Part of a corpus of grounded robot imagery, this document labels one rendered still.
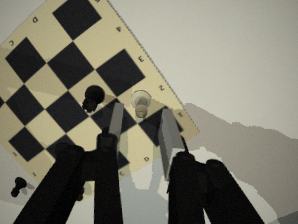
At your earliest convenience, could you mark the black and cream chessboard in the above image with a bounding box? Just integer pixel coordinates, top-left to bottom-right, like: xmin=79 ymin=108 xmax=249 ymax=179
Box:
xmin=0 ymin=0 xmax=200 ymax=184

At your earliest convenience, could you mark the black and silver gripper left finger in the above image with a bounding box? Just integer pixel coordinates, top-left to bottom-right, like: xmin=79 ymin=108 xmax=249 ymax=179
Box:
xmin=13 ymin=102 xmax=124 ymax=224

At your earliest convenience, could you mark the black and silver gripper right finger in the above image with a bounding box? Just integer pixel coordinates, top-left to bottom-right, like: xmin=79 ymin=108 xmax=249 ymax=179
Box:
xmin=158 ymin=108 xmax=265 ymax=224

